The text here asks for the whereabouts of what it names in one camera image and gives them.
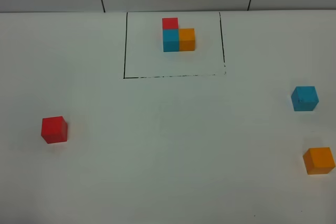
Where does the blue template block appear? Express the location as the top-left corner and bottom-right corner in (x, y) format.
(163, 29), (180, 52)

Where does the orange template block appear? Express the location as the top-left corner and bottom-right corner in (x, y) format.
(178, 28), (196, 51)

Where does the red template block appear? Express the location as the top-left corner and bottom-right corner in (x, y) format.
(162, 17), (179, 30)

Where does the blue loose block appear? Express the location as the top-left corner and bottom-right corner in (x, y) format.
(291, 86), (319, 111)

